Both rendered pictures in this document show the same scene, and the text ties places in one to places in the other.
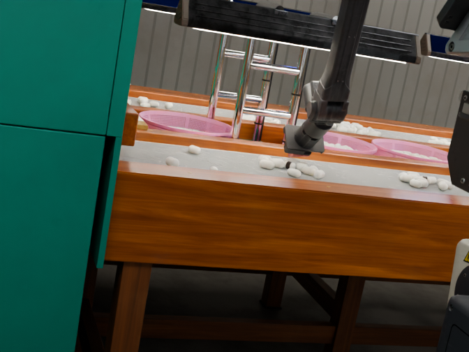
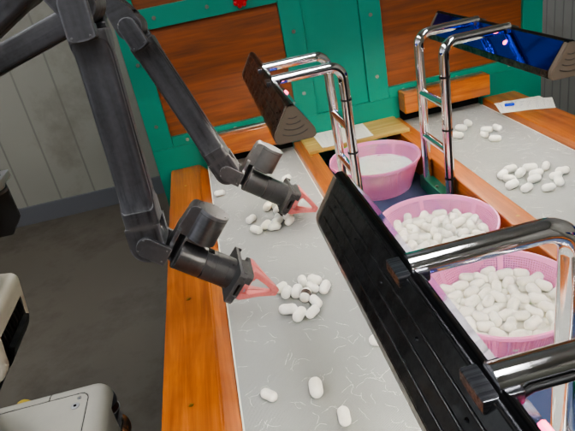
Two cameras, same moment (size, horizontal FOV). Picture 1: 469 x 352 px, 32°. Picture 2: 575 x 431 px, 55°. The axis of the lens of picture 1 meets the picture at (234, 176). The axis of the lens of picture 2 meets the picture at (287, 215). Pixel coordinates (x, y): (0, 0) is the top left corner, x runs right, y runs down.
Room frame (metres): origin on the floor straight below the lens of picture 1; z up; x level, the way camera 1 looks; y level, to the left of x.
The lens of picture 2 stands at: (2.29, -1.37, 1.39)
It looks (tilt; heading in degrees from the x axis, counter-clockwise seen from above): 27 degrees down; 105
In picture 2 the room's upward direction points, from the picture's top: 12 degrees counter-clockwise
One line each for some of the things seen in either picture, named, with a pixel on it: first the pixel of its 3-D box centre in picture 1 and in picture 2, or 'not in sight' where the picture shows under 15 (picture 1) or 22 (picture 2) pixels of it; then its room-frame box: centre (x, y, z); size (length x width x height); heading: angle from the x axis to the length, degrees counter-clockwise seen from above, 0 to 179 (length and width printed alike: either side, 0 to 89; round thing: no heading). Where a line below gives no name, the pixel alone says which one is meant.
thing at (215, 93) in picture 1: (234, 72); (464, 115); (2.43, 0.06, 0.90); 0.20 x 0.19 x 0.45; 110
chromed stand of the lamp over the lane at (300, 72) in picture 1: (280, 96); (314, 150); (2.06, -0.08, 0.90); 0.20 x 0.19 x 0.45; 110
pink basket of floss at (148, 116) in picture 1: (184, 138); (376, 171); (2.19, 0.15, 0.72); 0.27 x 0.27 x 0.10
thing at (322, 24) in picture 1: (303, 29); (269, 87); (1.98, -0.10, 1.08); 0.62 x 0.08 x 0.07; 110
